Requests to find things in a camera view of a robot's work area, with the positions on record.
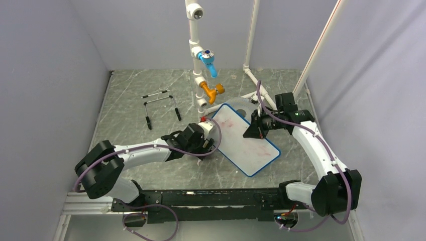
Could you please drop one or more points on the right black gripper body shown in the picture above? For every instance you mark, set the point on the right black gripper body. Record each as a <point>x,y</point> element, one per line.
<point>267,122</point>

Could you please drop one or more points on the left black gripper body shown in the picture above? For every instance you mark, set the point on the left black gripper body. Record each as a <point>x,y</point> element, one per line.
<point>198,148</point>

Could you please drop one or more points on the blue framed whiteboard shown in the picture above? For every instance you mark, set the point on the blue framed whiteboard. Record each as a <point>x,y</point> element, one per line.
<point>249,155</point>

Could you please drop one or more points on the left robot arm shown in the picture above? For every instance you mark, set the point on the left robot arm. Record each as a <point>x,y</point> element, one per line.
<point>99,171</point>

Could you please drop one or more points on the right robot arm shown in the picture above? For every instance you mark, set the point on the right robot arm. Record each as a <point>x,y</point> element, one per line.
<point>338,187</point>

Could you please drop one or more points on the orange plastic tap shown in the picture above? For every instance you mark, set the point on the orange plastic tap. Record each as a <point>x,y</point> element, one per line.
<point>212,93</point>

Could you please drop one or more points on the blue plastic tap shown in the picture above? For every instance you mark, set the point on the blue plastic tap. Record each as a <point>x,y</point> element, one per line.
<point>207,57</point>

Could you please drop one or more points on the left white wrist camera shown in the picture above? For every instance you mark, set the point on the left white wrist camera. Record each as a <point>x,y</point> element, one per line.
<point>209,127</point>

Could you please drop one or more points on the black wire whiteboard stand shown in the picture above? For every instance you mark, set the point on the black wire whiteboard stand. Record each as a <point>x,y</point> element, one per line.
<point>159,102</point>

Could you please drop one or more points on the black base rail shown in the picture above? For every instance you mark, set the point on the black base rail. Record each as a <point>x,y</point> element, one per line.
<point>261,204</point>

